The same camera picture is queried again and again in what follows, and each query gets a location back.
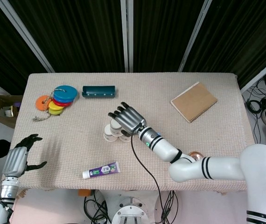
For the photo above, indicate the yellow round disc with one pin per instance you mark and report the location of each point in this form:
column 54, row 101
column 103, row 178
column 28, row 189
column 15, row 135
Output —
column 55, row 106

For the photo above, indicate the orange round disc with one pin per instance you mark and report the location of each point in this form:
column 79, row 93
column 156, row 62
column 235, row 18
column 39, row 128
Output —
column 40, row 102

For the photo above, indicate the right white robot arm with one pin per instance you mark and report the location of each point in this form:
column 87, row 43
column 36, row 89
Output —
column 217, row 168

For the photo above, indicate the red round disc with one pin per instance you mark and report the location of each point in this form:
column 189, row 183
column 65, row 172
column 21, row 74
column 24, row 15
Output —
column 61, row 103

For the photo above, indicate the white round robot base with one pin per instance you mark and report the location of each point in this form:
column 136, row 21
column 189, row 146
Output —
column 129, row 212

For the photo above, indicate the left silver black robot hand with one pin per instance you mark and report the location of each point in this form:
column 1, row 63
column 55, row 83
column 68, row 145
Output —
column 15, row 161

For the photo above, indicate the brown spiral notebook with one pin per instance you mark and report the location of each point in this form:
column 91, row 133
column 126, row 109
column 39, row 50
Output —
column 193, row 101

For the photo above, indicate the teal plastic holder tray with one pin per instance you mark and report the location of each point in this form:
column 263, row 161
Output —
column 99, row 92

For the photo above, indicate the white partition post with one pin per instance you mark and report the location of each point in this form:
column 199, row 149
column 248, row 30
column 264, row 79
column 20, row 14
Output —
column 194, row 35
column 126, row 35
column 25, row 35
column 261, row 74

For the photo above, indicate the purple white toothpaste tube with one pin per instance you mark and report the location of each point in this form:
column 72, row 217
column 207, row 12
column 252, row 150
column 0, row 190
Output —
column 102, row 170

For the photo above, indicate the blue round disc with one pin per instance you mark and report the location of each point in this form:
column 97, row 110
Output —
column 65, row 93

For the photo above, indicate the small orange box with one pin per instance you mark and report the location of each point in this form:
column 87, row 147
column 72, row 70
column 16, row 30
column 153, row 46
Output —
column 84, row 192

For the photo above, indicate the green round disc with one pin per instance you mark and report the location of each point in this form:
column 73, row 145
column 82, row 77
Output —
column 54, row 113

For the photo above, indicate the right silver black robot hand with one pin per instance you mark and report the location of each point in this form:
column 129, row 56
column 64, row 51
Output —
column 131, row 119

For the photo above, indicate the beige woven tablecloth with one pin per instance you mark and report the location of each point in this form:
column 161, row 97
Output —
column 77, row 149

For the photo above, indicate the amber glass jar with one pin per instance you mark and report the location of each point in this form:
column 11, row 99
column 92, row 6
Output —
column 194, row 154

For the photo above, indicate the white paper cup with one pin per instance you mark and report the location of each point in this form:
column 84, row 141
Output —
column 114, row 126
column 109, row 137
column 124, row 139

